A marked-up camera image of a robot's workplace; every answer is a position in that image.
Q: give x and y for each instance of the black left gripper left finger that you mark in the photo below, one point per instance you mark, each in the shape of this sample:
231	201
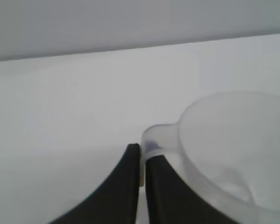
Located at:
121	191

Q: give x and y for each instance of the translucent plastic measuring cup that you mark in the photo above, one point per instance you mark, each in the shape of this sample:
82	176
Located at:
224	140

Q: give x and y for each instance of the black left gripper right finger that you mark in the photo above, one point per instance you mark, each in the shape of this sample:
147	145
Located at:
168	200

